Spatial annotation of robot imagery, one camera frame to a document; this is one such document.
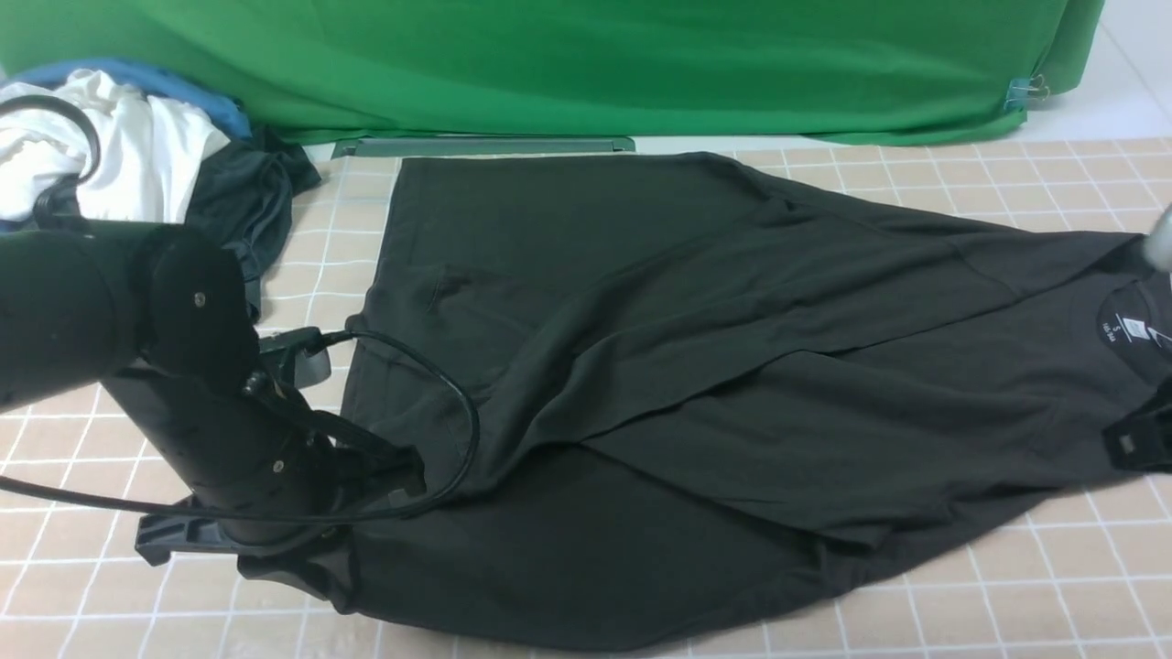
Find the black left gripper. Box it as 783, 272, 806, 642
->
102, 371, 425, 614

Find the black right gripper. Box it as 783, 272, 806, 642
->
1102, 383, 1171, 474

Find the dark gray long-sleeve shirt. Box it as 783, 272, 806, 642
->
240, 151, 1172, 653

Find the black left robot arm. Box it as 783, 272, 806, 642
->
1, 220, 422, 614

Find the dark gray shirt in pile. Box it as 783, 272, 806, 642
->
188, 125, 322, 324

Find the white shirt in pile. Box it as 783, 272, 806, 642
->
1, 70, 230, 222

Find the blue shirt in pile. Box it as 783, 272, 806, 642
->
4, 57, 253, 140

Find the checkered beige table mat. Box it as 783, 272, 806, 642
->
1, 137, 1168, 658

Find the blue binder clip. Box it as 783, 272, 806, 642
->
1002, 74, 1051, 113

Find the gray metal bar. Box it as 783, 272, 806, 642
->
331, 136, 638, 159

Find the green backdrop cloth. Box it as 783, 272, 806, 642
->
1, 1, 1102, 147

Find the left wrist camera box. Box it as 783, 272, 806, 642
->
259, 327, 333, 389

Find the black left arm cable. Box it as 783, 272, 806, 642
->
0, 94, 481, 524

